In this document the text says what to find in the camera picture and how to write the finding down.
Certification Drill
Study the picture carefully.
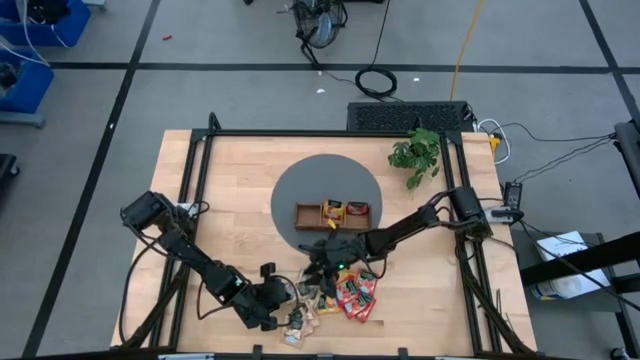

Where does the black power cable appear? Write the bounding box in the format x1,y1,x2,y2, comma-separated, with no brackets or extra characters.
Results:
513,132,617,184

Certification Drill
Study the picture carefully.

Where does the black aluminium table frame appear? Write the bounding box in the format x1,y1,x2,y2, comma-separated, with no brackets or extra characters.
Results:
110,112,539,360

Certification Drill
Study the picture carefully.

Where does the black perforated computer case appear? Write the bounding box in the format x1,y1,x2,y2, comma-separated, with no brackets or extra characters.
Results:
346,100,476,134

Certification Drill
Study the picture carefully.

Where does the white booklet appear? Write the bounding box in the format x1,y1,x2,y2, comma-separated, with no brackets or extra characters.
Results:
534,229,590,262

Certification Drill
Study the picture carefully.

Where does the yellow cable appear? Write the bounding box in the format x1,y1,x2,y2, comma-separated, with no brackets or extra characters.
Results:
448,0,486,101

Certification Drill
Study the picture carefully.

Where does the green potted plant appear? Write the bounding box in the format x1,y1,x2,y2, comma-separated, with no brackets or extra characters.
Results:
387,127,443,192

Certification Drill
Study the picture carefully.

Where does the blue plastic bin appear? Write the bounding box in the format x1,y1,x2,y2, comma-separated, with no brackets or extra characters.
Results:
0,48,55,115
0,0,92,49

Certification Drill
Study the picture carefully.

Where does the white cable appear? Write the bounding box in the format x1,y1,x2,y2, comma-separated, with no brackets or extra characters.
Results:
475,118,512,166

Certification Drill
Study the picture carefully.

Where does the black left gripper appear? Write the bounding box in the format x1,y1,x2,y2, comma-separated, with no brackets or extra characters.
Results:
239,262,303,333

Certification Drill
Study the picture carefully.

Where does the black coiled cable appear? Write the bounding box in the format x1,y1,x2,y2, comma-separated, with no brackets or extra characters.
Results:
353,0,399,101

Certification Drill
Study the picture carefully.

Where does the brown wooden compartment tray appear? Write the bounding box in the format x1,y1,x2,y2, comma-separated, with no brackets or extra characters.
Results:
293,199,374,232

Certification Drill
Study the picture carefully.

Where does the black power adapter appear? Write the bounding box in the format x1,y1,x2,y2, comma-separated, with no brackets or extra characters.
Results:
502,180,524,211

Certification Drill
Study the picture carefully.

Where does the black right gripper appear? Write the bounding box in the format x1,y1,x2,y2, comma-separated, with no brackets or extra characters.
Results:
298,237,370,300

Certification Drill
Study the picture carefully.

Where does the grey round mat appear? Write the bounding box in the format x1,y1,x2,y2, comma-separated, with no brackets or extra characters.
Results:
270,153,384,254

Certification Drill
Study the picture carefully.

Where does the black metal beam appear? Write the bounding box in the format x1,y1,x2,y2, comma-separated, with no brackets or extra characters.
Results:
519,233,640,287

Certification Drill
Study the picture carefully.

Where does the dark grey cart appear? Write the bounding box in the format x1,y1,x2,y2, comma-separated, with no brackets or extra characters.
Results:
509,228,624,314

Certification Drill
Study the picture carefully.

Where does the black caster wheel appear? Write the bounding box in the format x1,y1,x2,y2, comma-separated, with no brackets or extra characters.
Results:
0,153,21,182

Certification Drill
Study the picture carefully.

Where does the black floor fan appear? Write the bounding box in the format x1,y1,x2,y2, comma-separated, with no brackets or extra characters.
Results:
288,0,350,51

